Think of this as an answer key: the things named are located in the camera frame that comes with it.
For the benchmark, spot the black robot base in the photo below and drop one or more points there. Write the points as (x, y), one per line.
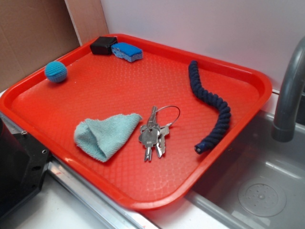
(23, 164)

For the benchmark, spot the red plastic tray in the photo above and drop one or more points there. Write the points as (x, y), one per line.
(100, 86)

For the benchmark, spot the bunch of silver keys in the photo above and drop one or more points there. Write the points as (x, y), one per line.
(152, 135)

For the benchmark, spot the light teal cloth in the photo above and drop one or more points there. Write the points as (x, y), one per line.
(101, 139)

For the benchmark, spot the blue sponge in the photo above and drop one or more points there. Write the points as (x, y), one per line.
(127, 52)

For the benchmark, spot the small black box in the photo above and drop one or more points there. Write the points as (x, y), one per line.
(103, 45)

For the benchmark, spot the blue crocheted ball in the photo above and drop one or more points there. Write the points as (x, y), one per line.
(56, 72)

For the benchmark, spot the grey sink basin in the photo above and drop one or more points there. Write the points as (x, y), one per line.
(257, 182)

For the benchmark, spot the grey faucet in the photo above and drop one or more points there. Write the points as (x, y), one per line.
(290, 109)

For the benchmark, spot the brown cardboard panel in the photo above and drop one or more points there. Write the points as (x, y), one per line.
(35, 32)

